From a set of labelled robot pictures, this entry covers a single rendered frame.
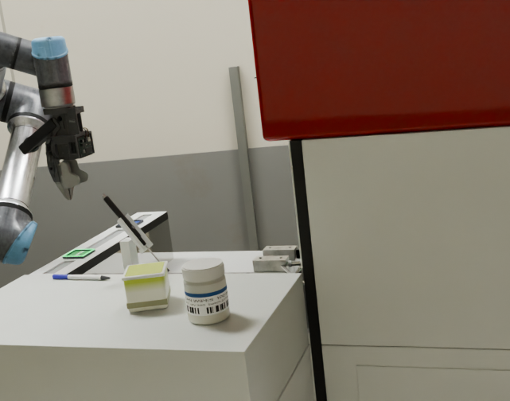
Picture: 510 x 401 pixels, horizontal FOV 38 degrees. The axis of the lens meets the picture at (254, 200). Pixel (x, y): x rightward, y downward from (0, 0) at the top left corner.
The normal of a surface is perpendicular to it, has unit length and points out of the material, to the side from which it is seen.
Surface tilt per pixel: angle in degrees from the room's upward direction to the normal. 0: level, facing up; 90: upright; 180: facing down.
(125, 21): 90
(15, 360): 90
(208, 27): 90
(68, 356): 90
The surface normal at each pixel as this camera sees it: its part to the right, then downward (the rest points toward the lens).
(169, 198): -0.15, 0.23
